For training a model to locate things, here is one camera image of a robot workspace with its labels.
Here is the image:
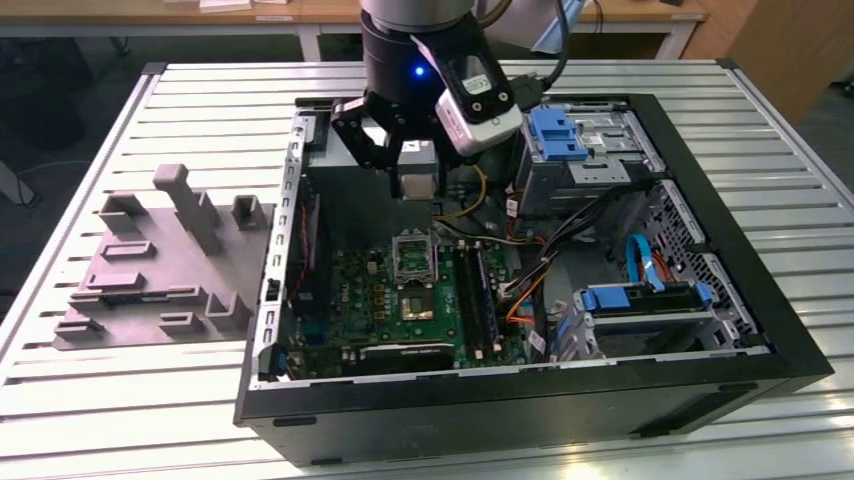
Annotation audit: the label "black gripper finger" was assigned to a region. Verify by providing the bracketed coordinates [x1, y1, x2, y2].
[435, 148, 463, 201]
[331, 97, 405, 201]

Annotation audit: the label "silver CPU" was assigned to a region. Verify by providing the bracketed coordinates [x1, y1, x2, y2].
[399, 172, 439, 201]

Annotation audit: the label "CPU socket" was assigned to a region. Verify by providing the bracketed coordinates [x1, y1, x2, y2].
[396, 287, 439, 324]

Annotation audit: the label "grey power supply unit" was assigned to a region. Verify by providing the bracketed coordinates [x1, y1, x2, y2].
[303, 117, 439, 251]

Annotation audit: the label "grey metal drive cage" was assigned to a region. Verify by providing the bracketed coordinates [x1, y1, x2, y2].
[516, 107, 668, 217]

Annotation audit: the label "metal socket cover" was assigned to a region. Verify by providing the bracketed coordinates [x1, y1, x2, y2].
[391, 228, 440, 287]

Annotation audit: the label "blue drive bay latch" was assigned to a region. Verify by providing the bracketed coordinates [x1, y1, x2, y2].
[530, 107, 588, 162]

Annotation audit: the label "black RAM slot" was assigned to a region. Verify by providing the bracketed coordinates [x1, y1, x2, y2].
[454, 240, 480, 360]
[471, 240, 499, 357]
[478, 240, 507, 355]
[460, 240, 488, 359]

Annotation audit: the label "green motherboard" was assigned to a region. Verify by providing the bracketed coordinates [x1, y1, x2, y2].
[279, 239, 535, 376]

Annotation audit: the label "blue disk carrier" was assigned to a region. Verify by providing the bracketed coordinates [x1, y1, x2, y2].
[579, 282, 716, 315]

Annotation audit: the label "black graphics card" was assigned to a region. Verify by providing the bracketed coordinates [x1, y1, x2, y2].
[356, 342, 455, 374]

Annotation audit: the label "wooden desk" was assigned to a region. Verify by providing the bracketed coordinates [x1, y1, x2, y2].
[119, 0, 710, 62]

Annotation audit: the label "grey parts rack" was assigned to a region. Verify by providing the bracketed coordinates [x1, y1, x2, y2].
[51, 163, 279, 351]

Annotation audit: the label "blue card retention latch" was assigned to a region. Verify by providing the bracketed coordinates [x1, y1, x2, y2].
[257, 347, 292, 382]

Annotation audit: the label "black PC case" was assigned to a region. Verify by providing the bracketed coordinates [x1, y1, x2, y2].
[231, 92, 836, 469]

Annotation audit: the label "white furniture leg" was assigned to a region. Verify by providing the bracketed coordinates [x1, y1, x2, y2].
[0, 158, 35, 206]

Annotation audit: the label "wooden cabinet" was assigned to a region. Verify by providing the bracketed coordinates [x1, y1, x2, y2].
[683, 0, 854, 126]

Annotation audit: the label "yellow wire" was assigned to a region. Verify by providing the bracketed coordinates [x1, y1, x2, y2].
[436, 164, 487, 220]

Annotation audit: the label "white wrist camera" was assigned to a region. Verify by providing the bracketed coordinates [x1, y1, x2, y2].
[409, 34, 526, 157]

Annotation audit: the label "black cable bundle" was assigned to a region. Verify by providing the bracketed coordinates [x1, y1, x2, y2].
[503, 179, 659, 301]

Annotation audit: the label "red twisted fan wire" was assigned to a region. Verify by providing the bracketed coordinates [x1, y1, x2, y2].
[287, 199, 315, 306]

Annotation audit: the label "black camera cable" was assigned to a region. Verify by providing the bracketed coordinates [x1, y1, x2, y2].
[503, 0, 572, 109]

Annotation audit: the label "orange wires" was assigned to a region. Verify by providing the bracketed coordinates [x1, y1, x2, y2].
[504, 294, 536, 331]

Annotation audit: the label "light blue data cable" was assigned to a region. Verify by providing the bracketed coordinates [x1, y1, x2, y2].
[626, 233, 668, 294]

